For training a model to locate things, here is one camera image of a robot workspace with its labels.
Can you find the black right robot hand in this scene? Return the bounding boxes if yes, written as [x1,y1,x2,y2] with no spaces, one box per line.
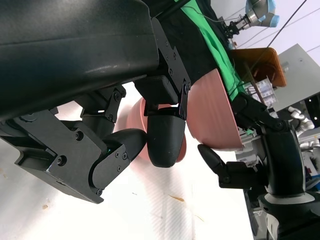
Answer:
[197,94,309,198]

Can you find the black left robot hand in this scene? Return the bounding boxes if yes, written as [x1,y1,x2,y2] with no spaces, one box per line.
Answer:
[0,0,192,205]

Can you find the pink plastic bowl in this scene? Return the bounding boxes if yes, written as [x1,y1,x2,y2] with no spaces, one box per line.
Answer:
[126,96,188,165]
[186,69,245,151]

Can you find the clear plastic storage drawers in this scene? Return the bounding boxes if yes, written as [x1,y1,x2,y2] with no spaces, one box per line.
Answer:
[246,76,276,107]

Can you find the grey metal cabinet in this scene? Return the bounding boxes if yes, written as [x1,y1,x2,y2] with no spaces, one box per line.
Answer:
[271,43,320,113]

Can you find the orange translucent box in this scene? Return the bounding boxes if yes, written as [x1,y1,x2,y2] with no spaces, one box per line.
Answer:
[230,46,288,88]

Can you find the black backdrop stand pole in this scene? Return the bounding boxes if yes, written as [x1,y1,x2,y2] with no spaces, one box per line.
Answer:
[159,0,189,16]

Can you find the black backdrop cloth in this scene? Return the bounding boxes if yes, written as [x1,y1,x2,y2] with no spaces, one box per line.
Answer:
[147,0,233,88]

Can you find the green cloth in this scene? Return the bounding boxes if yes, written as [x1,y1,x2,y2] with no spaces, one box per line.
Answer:
[180,0,247,102]

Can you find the black thin cable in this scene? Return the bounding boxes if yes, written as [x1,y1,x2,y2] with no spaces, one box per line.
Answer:
[264,0,308,50]

